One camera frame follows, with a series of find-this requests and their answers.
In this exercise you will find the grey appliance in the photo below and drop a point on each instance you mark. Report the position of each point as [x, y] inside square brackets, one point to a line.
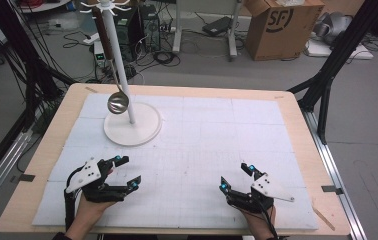
[335, 26]

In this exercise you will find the person's right hand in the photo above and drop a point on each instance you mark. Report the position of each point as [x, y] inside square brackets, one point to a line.
[258, 223]

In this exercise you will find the white device with green display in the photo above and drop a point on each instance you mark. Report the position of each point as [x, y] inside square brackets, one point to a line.
[99, 55]

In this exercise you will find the black flat device on floor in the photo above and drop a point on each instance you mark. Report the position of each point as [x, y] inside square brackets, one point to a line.
[217, 26]

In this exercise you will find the white foam board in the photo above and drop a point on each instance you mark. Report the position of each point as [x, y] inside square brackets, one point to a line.
[327, 51]

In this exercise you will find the black metal frame stand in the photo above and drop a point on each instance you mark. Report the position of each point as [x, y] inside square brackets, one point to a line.
[20, 50]
[340, 50]

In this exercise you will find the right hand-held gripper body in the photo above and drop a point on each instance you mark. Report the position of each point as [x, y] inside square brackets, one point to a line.
[267, 188]

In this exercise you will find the white hook stand rack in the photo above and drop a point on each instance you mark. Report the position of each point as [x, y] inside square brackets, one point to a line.
[137, 128]

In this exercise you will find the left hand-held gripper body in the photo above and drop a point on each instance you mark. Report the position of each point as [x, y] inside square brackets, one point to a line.
[84, 175]

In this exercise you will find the aluminium rail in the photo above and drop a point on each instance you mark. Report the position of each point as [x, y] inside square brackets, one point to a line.
[337, 180]
[0, 170]

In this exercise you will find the brown cardboard box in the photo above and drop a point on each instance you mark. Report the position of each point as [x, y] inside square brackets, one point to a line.
[278, 31]

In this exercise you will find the white round table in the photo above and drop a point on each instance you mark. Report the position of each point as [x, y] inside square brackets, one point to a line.
[43, 6]

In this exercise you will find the person's left hand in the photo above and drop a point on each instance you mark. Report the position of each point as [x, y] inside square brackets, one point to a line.
[88, 213]

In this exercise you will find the white power strip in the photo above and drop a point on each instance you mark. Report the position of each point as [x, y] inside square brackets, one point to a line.
[92, 39]

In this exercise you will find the white metal floor stand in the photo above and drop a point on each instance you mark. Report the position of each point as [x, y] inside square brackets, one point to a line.
[233, 30]

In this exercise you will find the black table bracket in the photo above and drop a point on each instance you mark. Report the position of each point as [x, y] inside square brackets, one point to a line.
[26, 177]
[331, 189]

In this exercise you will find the black computer tower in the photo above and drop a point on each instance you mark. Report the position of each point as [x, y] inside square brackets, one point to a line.
[150, 28]
[127, 33]

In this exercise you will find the white grid mat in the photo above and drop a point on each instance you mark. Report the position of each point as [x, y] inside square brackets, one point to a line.
[193, 143]

